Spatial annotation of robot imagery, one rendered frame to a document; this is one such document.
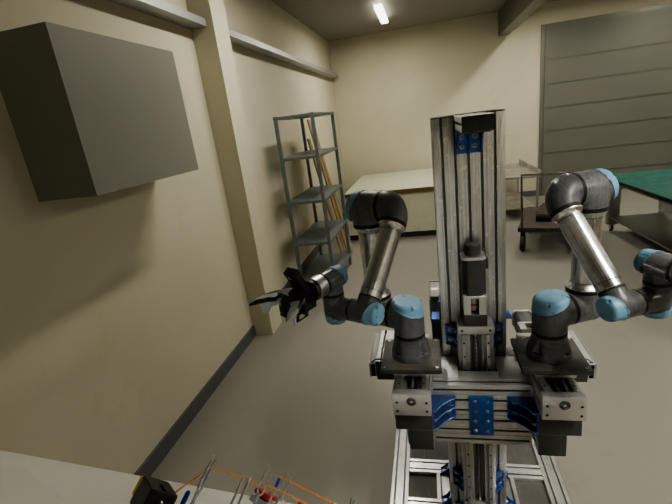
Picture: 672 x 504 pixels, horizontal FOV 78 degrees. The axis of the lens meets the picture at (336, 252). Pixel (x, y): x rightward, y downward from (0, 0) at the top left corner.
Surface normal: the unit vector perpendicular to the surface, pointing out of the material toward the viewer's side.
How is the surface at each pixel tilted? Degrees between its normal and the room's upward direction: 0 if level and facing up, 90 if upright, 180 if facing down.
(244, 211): 90
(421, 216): 90
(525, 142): 90
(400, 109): 90
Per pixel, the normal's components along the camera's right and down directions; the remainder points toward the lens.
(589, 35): -0.20, 0.32
